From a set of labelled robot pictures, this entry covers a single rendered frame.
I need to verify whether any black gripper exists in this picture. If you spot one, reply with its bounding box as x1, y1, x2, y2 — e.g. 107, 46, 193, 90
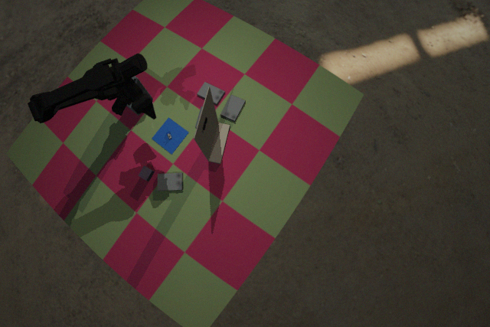
117, 78, 156, 119

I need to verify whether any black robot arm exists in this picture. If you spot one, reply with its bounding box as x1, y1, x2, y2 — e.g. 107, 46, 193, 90
28, 54, 148, 123

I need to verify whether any blue square mat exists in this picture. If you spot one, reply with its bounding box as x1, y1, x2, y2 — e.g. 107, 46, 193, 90
152, 118, 189, 154

